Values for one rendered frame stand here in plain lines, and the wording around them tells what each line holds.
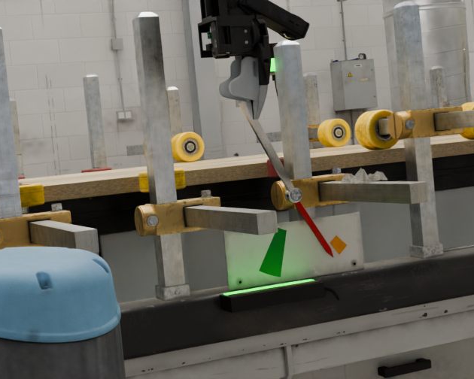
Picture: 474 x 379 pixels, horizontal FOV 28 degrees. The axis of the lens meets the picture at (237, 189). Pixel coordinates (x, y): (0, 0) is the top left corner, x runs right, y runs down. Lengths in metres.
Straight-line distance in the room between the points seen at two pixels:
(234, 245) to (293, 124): 0.23
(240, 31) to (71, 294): 0.75
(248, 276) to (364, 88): 8.40
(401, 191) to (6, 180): 0.59
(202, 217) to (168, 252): 0.11
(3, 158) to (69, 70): 7.47
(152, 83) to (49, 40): 7.40
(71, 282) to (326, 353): 1.03
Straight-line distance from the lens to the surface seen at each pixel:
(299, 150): 1.62
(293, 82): 1.62
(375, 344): 1.75
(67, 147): 8.86
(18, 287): 0.71
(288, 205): 1.61
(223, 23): 1.37
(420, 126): 1.74
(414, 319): 1.78
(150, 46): 1.53
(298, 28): 1.44
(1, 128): 1.46
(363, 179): 1.49
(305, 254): 1.62
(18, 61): 8.82
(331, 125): 2.67
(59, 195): 1.65
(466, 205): 2.08
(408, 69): 1.75
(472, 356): 2.17
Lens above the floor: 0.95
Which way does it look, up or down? 3 degrees down
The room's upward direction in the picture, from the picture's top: 5 degrees counter-clockwise
